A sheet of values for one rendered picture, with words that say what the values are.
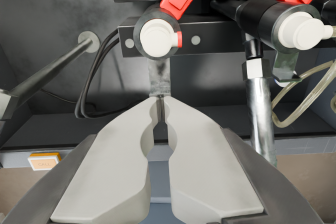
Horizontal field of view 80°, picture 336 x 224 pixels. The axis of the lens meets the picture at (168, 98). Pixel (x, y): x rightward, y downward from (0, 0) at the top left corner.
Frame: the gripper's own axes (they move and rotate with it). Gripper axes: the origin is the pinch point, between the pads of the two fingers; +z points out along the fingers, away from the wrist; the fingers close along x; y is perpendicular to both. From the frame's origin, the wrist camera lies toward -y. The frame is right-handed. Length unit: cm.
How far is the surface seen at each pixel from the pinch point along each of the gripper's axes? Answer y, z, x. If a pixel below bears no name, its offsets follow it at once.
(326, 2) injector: -4.3, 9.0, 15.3
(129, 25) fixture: -2.5, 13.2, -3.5
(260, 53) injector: -1.0, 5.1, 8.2
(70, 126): 18.3, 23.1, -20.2
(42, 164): 20.4, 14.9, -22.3
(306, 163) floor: 132, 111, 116
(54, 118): 18.3, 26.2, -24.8
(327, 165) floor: 136, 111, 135
